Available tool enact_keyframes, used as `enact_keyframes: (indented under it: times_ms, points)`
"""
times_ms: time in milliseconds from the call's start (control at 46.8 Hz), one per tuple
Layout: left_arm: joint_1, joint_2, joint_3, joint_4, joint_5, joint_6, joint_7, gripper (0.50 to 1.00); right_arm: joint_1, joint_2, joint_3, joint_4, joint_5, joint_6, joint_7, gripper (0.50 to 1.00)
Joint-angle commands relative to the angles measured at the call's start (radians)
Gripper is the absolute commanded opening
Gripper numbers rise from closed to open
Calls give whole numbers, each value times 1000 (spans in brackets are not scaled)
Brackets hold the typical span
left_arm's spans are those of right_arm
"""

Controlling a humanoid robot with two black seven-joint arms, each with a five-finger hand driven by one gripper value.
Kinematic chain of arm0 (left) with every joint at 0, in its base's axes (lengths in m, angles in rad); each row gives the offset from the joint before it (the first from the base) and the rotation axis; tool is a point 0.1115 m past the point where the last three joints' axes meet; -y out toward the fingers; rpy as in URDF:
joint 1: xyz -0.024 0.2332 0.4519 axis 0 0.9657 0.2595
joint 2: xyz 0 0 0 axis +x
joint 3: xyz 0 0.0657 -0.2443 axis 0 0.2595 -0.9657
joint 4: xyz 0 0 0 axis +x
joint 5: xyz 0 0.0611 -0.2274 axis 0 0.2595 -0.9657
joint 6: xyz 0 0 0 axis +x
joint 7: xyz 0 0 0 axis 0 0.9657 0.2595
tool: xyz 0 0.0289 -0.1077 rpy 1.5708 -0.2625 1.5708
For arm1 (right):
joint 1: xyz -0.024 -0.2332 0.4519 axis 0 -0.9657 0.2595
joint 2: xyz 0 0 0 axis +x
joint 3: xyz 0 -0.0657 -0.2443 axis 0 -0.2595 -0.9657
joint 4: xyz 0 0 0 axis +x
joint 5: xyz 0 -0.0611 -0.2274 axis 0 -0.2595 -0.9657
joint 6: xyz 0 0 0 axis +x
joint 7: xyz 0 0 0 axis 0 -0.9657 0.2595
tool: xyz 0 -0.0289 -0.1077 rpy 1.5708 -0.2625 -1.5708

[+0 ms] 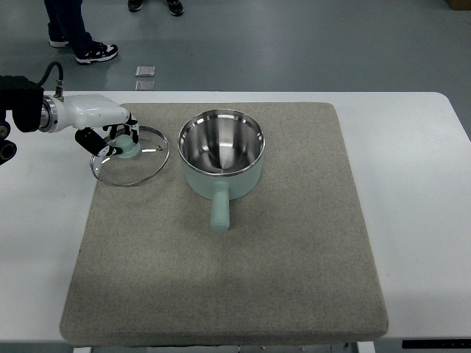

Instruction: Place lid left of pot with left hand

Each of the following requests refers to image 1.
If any cardboard box corner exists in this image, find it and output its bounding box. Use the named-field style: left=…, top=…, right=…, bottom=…
left=447, top=0, right=471, bottom=11

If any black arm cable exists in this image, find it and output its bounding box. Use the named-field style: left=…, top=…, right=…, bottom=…
left=38, top=60, right=65, bottom=101

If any person black white sneaker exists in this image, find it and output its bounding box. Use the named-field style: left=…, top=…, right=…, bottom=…
left=49, top=36, right=69, bottom=49
left=76, top=41, right=118, bottom=65

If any person black shoe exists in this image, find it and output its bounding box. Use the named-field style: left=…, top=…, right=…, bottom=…
left=166, top=0, right=184, bottom=17
left=127, top=0, right=143, bottom=12

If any metal floor plate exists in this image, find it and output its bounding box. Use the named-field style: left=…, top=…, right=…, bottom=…
left=135, top=65, right=155, bottom=77

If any black panel under table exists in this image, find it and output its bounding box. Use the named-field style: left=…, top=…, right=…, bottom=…
left=402, top=339, right=471, bottom=349

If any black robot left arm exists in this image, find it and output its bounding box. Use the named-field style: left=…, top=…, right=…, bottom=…
left=1, top=76, right=139, bottom=164

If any person left black white sneaker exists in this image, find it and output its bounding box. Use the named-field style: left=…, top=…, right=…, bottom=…
left=76, top=41, right=118, bottom=65

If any grey felt mat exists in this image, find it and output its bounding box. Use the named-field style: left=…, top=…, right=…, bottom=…
left=60, top=102, right=389, bottom=346

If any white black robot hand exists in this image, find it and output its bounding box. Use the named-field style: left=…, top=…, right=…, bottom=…
left=39, top=94, right=140, bottom=157

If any glass lid with green knob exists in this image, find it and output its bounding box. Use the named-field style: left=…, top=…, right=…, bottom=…
left=90, top=126, right=170, bottom=187

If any person right black white sneaker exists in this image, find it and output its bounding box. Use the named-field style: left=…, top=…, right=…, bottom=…
left=49, top=36, right=69, bottom=49

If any mint green saucepan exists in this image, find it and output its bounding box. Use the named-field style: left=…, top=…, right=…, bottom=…
left=177, top=109, right=266, bottom=232

